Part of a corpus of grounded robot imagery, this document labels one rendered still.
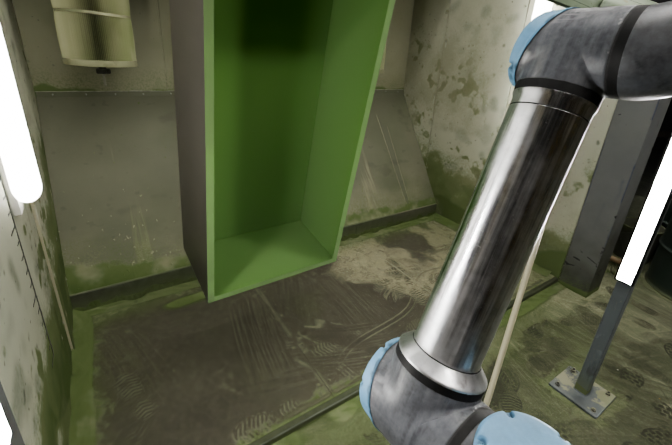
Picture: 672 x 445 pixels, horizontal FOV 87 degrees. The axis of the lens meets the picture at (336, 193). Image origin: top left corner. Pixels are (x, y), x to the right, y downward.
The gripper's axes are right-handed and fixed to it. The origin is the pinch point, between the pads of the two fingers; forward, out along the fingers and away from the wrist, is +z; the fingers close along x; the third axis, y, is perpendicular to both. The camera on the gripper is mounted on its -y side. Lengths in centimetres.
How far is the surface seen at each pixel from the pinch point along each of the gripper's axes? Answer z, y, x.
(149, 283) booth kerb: 163, 108, 104
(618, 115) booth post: -104, 128, 24
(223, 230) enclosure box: 106, 78, 79
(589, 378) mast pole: 11, 144, -55
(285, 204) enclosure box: 75, 90, 80
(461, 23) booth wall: -111, 129, 153
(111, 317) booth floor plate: 182, 99, 93
